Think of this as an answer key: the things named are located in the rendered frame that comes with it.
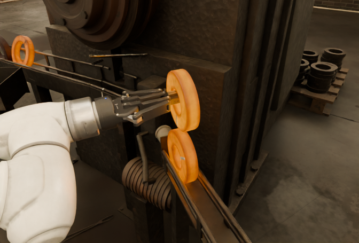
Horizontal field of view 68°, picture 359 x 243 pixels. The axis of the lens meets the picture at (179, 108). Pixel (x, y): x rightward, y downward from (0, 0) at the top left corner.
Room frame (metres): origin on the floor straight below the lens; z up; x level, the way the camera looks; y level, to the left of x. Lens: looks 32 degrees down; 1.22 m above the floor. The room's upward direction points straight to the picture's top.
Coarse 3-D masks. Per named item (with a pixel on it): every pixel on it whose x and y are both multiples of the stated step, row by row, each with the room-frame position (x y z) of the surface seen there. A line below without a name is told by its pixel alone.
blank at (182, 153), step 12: (168, 132) 0.62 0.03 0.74; (180, 132) 0.57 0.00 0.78; (168, 144) 0.62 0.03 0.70; (180, 144) 0.54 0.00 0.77; (192, 144) 0.54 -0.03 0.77; (180, 156) 0.54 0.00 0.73; (192, 156) 0.51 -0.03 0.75; (180, 168) 0.54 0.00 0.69; (192, 168) 0.50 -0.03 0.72; (192, 180) 0.50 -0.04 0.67
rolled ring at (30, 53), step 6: (18, 36) 1.43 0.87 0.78; (24, 36) 1.41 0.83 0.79; (18, 42) 1.43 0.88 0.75; (24, 42) 1.38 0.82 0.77; (30, 42) 1.39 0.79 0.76; (12, 48) 1.44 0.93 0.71; (18, 48) 1.44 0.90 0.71; (30, 48) 1.36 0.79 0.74; (12, 54) 1.42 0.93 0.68; (18, 54) 1.43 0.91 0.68; (30, 54) 1.34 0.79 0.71; (18, 60) 1.40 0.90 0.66; (24, 60) 1.34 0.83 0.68; (30, 60) 1.34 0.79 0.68
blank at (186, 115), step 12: (180, 72) 0.57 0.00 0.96; (168, 84) 0.61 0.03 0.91; (180, 84) 0.53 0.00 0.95; (192, 84) 0.53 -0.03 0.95; (180, 96) 0.53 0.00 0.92; (192, 96) 0.51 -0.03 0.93; (180, 108) 0.58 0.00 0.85; (192, 108) 0.50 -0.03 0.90; (180, 120) 0.54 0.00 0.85; (192, 120) 0.50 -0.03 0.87
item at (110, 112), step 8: (96, 104) 0.48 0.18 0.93; (104, 104) 0.49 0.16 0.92; (112, 104) 0.49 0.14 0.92; (120, 104) 0.52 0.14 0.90; (104, 112) 0.47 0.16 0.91; (112, 112) 0.48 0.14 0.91; (120, 112) 0.49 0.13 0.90; (128, 112) 0.49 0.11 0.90; (104, 120) 0.47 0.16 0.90; (112, 120) 0.47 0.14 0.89; (120, 120) 0.48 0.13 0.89; (104, 128) 0.47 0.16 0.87; (112, 128) 0.48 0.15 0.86
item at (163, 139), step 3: (162, 138) 0.63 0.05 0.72; (165, 138) 0.63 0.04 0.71; (162, 141) 0.63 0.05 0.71; (165, 141) 0.63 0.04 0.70; (162, 144) 0.63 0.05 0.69; (165, 144) 0.63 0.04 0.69; (162, 147) 0.63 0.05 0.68; (165, 147) 0.63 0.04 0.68; (165, 150) 0.63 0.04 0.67; (168, 153) 0.63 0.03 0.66; (162, 159) 0.62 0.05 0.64; (162, 162) 0.62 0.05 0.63; (162, 165) 0.62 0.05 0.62
